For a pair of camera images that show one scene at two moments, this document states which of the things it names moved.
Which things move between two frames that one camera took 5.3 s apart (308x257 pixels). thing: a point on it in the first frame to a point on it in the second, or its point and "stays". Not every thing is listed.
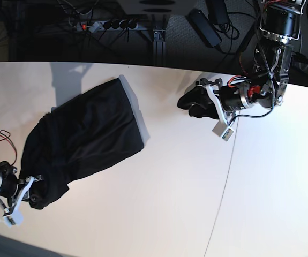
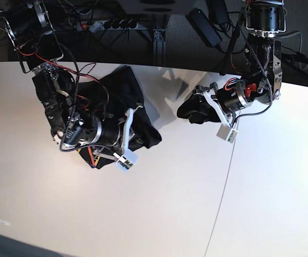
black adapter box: (217, 12) stays
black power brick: (203, 28) stays
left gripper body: (1, 179) to (111, 137)
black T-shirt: (89, 133) to (118, 93)
